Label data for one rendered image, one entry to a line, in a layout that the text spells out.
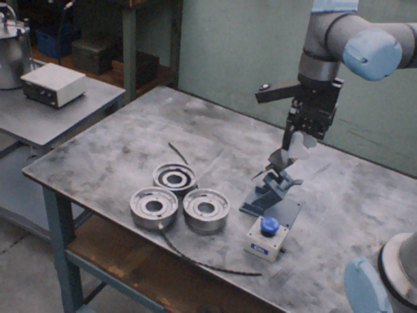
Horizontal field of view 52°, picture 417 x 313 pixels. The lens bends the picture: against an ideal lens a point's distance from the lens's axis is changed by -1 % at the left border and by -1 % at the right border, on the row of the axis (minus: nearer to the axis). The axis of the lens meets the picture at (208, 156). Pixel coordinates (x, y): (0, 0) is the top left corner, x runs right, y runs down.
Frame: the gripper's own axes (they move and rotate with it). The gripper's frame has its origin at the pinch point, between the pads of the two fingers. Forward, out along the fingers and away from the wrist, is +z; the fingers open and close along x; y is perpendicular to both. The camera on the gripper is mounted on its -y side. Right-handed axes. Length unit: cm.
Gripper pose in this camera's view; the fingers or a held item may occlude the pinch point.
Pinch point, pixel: (285, 155)
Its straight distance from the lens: 96.9
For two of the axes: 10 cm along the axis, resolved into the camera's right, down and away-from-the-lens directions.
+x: 4.6, -4.9, 7.4
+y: 8.8, 3.4, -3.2
